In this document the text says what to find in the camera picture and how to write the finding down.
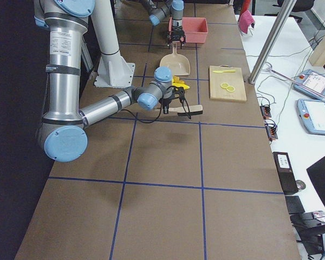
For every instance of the yellow banana peel trash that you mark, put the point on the yellow banana peel trash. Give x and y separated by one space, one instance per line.
176 81

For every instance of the beige hand brush black bristles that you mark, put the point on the beige hand brush black bristles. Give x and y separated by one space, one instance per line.
184 111

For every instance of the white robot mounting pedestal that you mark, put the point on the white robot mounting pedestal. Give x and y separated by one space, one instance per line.
113 71

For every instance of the wooden cutting board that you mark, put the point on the wooden cutting board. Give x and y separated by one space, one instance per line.
233 79

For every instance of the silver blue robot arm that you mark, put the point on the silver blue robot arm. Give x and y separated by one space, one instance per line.
172 9
62 129

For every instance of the yellow lemon slice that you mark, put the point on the yellow lemon slice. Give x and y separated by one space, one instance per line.
230 89
224 85

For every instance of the yellow lemon slice far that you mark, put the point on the yellow lemon slice far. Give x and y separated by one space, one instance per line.
224 85

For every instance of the blue teach pendant near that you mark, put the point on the blue teach pendant near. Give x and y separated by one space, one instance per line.
312 115

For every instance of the magenta cloth on stand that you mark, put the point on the magenta cloth on stand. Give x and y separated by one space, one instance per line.
246 23

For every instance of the aluminium frame post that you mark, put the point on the aluminium frame post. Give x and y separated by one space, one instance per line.
279 23

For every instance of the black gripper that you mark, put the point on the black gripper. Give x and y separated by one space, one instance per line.
176 30
166 102

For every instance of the blue teach pendant far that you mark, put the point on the blue teach pendant far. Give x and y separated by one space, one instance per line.
313 80

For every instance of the blue teach pendant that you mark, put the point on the blue teach pendant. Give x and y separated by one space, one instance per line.
313 80
312 115

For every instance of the orange black connector board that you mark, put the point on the orange black connector board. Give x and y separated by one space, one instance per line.
265 110

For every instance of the yellow plastic knife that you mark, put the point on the yellow plastic knife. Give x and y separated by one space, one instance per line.
224 71

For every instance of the yellow lemon slice near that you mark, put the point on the yellow lemon slice near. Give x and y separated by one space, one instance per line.
230 89

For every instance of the metal rod with handle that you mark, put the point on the metal rod with handle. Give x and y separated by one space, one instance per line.
297 86

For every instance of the black power adapter box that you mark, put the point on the black power adapter box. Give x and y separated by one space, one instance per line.
285 173

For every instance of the pink plastic bin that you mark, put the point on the pink plastic bin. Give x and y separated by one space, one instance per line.
195 29

